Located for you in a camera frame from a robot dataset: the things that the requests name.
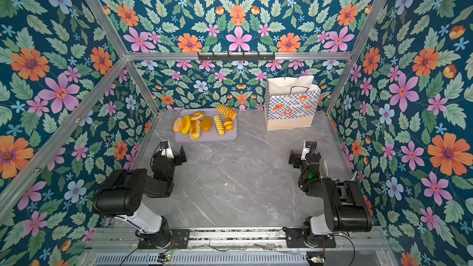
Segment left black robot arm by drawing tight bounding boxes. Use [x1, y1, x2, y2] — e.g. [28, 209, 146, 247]
[92, 140, 187, 248]

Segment lilac plastic tray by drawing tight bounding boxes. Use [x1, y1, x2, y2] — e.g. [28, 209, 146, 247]
[173, 108, 238, 143]

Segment orange pointed bread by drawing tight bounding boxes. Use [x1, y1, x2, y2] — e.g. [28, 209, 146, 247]
[201, 116, 213, 133]

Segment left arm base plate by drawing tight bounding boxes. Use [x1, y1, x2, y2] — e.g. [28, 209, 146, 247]
[135, 227, 190, 250]

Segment yellow oval bread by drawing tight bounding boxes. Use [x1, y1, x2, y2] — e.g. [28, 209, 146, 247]
[181, 115, 192, 135]

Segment large striped loaf bread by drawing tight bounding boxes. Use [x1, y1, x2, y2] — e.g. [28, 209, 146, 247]
[216, 105, 237, 119]

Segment checkered paper bag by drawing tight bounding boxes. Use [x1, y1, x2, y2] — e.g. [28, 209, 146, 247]
[264, 75, 321, 131]

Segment black hook rail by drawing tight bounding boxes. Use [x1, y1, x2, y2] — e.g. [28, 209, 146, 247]
[197, 52, 276, 62]

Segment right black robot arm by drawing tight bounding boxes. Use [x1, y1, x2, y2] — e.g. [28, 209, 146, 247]
[288, 141, 373, 248]

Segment braided bagel bread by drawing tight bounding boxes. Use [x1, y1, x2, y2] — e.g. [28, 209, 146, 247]
[190, 111, 205, 121]

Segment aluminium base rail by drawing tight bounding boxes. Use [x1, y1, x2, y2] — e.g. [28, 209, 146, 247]
[78, 227, 399, 266]

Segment small striped round bun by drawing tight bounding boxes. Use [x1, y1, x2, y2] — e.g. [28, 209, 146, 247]
[223, 118, 235, 132]

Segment long ridged glazed bread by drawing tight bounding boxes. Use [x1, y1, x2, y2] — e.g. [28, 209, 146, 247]
[189, 120, 202, 140]

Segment pale ridged long bread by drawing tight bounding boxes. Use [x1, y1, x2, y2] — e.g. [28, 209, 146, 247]
[214, 115, 225, 137]

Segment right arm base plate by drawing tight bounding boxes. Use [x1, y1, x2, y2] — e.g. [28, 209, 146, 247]
[283, 227, 336, 249]

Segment aluminium frame bars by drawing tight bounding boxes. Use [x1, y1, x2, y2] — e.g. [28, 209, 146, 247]
[1, 0, 387, 223]

